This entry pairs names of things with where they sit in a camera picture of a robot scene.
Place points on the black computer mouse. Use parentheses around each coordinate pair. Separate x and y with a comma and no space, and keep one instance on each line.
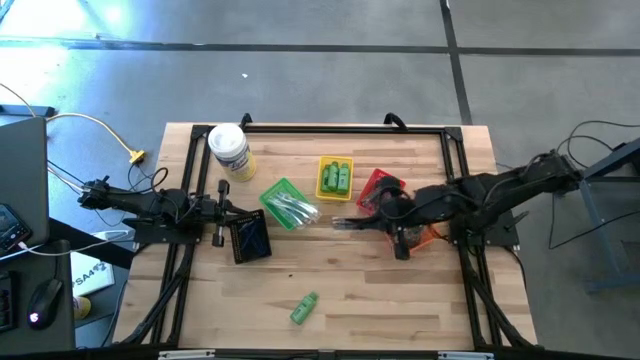
(45,300)

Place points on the grey laptop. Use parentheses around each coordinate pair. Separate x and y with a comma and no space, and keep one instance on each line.
(22,175)

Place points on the yellow plastic basket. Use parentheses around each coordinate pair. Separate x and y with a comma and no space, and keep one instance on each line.
(334,198)

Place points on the Lysol wipes canister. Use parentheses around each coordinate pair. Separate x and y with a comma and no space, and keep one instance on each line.
(232,150)

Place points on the grey side desk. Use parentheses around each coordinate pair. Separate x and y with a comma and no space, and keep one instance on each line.
(30,265)

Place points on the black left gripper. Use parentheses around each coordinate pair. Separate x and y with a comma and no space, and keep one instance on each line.
(215,212)

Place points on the green plastic basket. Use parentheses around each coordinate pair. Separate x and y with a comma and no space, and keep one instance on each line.
(275,192)

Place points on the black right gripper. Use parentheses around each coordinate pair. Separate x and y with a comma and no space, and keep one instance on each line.
(407,212)

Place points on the red plastic basket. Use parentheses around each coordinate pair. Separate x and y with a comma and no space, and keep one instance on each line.
(372,179)

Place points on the orange plastic basket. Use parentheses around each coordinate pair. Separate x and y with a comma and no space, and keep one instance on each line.
(430,236)

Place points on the green Pert shampoo bottle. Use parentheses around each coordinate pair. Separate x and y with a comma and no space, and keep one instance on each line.
(325,180)
(303,309)
(344,179)
(333,175)

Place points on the black plastic basket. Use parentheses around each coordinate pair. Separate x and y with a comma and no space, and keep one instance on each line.
(243,254)

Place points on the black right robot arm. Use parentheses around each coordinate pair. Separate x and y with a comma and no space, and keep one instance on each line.
(500,192)

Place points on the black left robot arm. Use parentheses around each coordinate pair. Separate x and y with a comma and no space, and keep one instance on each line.
(145,202)

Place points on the white printed box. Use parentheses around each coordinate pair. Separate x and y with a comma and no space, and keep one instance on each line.
(90,275)

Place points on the yellow round object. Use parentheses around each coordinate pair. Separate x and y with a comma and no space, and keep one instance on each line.
(82,309)

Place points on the black aluminium rig frame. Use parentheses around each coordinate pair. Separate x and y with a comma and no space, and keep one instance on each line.
(350,129)

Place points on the white plastic bracket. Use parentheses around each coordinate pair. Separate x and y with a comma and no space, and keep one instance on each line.
(465,355)
(185,355)

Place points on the blue white toothbrush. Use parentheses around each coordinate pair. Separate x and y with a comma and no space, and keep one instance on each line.
(340,223)
(282,206)

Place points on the black keyboard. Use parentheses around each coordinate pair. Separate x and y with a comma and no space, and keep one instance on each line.
(5,305)

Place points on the red white toothbrush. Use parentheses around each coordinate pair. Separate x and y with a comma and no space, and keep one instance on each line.
(307,215)

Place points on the black phone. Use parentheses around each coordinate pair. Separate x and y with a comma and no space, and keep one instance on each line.
(12,230)

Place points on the blue-grey table frame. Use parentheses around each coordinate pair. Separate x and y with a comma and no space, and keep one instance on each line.
(605,240)

